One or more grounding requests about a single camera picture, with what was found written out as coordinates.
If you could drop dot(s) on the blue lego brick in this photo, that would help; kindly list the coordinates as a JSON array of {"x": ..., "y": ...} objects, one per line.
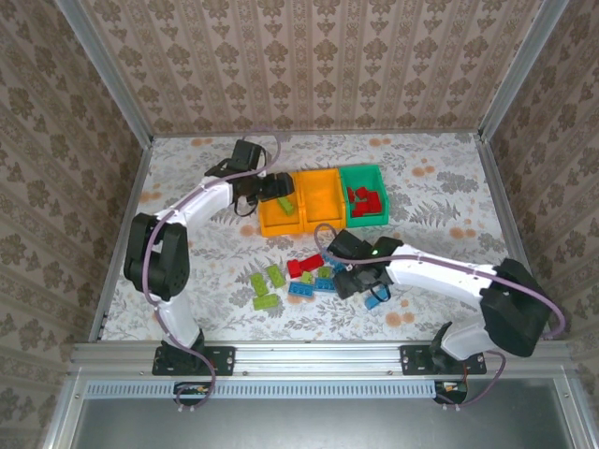
[
  {"x": 329, "y": 258},
  {"x": 373, "y": 303},
  {"x": 301, "y": 288},
  {"x": 325, "y": 284}
]

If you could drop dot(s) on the aluminium frame beam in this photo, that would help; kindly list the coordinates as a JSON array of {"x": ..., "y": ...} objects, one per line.
[
  {"x": 61, "y": 411},
  {"x": 573, "y": 411}
]

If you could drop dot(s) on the floral table covering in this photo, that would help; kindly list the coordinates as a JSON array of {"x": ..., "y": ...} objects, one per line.
[{"x": 281, "y": 327}]

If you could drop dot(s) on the grey metal sheet panel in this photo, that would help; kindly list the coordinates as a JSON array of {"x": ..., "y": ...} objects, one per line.
[{"x": 318, "y": 425}]

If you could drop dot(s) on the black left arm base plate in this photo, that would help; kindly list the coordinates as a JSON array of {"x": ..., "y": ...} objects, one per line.
[{"x": 224, "y": 360}]

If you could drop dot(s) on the green plastic bin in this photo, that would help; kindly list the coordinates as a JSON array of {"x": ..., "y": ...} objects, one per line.
[{"x": 369, "y": 222}]

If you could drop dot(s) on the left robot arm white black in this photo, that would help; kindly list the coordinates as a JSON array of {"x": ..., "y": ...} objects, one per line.
[{"x": 206, "y": 201}]

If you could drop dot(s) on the aluminium table side rail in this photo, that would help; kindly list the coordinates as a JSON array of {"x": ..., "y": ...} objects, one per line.
[
  {"x": 135, "y": 187},
  {"x": 495, "y": 187}
]

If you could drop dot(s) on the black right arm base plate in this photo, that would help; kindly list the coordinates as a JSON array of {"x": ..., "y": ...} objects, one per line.
[{"x": 412, "y": 360}]

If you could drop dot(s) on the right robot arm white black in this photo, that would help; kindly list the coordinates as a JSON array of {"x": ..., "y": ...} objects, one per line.
[{"x": 435, "y": 273}]

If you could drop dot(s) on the aluminium frame post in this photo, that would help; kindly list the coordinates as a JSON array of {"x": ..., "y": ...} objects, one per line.
[
  {"x": 103, "y": 65},
  {"x": 523, "y": 65}
]

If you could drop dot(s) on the red lego brick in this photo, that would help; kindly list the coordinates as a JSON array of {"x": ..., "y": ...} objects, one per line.
[
  {"x": 373, "y": 200},
  {"x": 361, "y": 192},
  {"x": 375, "y": 211},
  {"x": 359, "y": 209},
  {"x": 295, "y": 268},
  {"x": 312, "y": 263},
  {"x": 350, "y": 193}
]

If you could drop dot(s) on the small lime green lego brick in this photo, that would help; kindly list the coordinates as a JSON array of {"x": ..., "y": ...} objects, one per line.
[
  {"x": 324, "y": 272},
  {"x": 306, "y": 277}
]

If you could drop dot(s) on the aluminium mounting rail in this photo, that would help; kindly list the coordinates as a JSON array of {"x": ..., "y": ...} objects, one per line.
[{"x": 318, "y": 357}]

